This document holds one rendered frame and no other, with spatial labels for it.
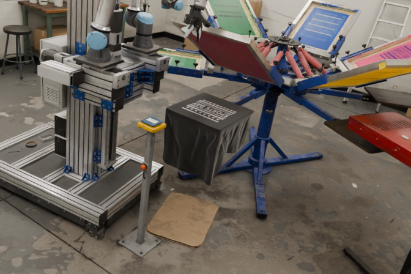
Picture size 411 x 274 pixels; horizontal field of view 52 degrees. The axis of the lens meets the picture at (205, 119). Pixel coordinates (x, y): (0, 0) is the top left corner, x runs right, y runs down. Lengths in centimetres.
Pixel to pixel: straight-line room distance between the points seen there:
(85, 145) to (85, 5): 102
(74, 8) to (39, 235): 158
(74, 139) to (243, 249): 151
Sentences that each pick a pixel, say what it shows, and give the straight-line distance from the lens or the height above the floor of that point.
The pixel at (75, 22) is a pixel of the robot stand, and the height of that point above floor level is 141.
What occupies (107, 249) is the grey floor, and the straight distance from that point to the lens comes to 310.
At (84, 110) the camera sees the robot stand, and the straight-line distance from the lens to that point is 313.
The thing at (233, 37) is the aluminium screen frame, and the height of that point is 154.
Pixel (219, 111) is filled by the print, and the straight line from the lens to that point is 294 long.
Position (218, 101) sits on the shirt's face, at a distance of 312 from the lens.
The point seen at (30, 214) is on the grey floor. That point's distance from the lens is 343.
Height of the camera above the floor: 209
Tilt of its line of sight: 24 degrees down
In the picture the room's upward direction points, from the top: 9 degrees clockwise
